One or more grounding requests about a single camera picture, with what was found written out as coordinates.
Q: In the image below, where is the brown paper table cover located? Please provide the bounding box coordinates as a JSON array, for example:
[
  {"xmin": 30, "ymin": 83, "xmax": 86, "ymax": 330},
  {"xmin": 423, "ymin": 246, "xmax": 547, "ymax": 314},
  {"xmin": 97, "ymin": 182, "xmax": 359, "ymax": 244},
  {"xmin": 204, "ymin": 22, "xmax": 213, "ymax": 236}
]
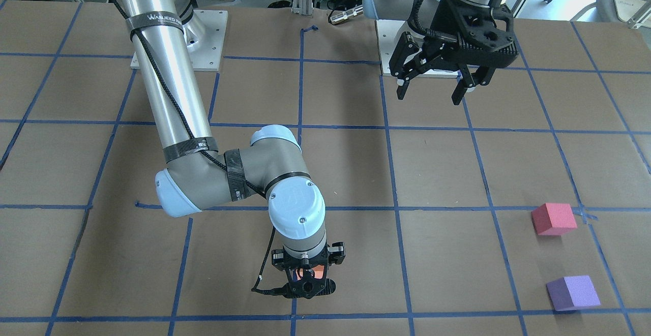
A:
[{"xmin": 1, "ymin": 1, "xmax": 649, "ymax": 335}]

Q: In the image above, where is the orange foam cube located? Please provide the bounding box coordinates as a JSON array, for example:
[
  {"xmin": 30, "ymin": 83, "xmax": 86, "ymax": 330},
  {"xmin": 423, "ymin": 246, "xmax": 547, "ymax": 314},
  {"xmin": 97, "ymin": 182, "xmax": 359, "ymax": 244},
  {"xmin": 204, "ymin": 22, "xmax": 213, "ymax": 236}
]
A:
[{"xmin": 294, "ymin": 264, "xmax": 325, "ymax": 280}]

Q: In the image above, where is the red foam cube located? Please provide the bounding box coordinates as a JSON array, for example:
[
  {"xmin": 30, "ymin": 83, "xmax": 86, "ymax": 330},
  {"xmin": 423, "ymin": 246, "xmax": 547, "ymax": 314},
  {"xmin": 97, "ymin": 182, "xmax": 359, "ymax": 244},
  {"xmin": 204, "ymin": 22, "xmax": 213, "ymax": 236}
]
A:
[{"xmin": 531, "ymin": 202, "xmax": 578, "ymax": 236}]

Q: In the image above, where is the purple foam cube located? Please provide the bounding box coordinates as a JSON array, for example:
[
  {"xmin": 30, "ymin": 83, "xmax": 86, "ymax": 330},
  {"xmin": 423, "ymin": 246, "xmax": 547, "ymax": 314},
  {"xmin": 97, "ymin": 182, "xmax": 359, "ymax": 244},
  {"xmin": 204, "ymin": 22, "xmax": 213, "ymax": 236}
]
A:
[{"xmin": 546, "ymin": 275, "xmax": 601, "ymax": 312}]

